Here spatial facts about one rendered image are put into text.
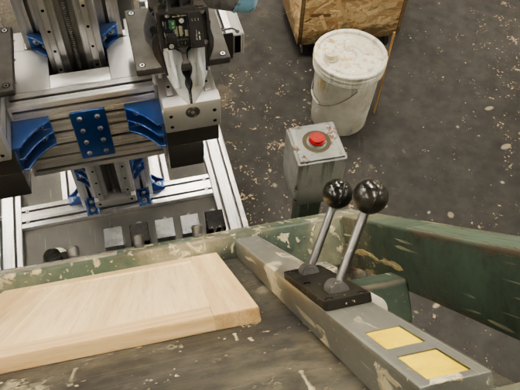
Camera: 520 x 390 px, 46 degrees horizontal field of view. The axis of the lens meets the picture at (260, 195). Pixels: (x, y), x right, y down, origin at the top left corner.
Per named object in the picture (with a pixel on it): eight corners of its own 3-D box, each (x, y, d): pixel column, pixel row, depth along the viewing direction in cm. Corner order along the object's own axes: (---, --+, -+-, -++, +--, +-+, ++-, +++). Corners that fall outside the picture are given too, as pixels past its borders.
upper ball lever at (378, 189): (343, 302, 67) (385, 185, 67) (354, 309, 63) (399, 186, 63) (311, 290, 66) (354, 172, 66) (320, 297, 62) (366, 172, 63)
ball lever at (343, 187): (316, 282, 78) (351, 184, 79) (323, 288, 75) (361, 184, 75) (288, 273, 78) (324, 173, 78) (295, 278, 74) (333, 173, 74)
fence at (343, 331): (260, 253, 133) (257, 234, 133) (501, 431, 39) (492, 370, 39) (237, 257, 132) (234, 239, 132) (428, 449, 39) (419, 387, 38)
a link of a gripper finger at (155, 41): (156, 77, 91) (147, 16, 87) (155, 74, 92) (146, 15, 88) (188, 73, 92) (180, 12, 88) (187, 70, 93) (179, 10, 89)
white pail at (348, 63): (361, 87, 288) (381, 2, 250) (384, 134, 271) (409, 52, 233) (296, 97, 282) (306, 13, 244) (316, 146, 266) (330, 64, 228)
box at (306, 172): (324, 165, 164) (333, 119, 150) (337, 201, 158) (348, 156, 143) (281, 172, 162) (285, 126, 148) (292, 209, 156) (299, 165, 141)
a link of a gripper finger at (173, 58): (173, 116, 90) (164, 53, 85) (170, 104, 95) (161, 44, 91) (195, 113, 90) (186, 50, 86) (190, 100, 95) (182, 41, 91)
